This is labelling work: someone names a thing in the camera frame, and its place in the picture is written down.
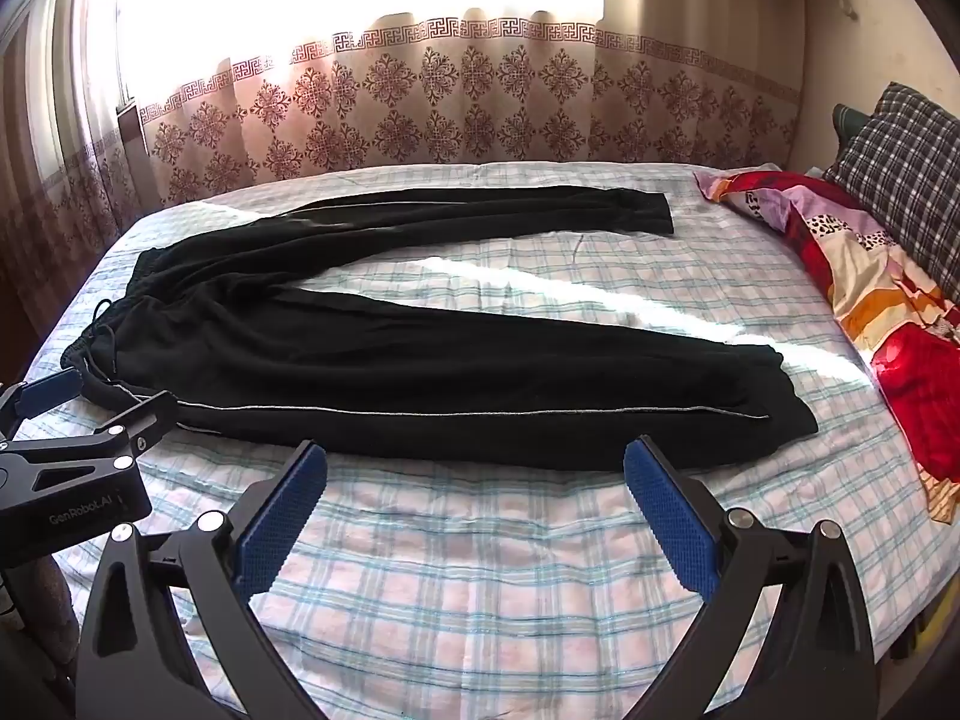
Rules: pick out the colourful red floral quilt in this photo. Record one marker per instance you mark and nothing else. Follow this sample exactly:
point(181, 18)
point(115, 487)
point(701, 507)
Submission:
point(885, 292)

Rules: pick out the black pants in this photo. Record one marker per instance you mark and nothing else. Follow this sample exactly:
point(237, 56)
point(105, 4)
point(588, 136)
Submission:
point(375, 360)

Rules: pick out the dark plaid pillow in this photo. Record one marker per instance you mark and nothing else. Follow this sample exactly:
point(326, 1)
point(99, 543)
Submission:
point(900, 157)

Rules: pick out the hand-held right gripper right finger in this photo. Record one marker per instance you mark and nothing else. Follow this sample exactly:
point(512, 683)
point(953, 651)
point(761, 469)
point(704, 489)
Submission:
point(671, 517)

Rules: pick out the dark green pillow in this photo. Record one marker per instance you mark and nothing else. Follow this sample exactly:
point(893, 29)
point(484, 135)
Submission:
point(851, 124)

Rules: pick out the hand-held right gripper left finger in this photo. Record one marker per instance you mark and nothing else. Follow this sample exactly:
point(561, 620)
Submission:
point(281, 517)

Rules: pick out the plaid bed sheet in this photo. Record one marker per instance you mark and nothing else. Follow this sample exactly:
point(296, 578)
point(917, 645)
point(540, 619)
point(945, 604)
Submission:
point(525, 577)

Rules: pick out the patterned beige curtain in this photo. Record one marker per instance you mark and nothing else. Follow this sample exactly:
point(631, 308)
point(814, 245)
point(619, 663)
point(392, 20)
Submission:
point(60, 165)
point(450, 97)

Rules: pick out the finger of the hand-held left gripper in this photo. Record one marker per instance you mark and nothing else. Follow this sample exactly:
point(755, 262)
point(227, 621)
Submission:
point(146, 412)
point(52, 390)

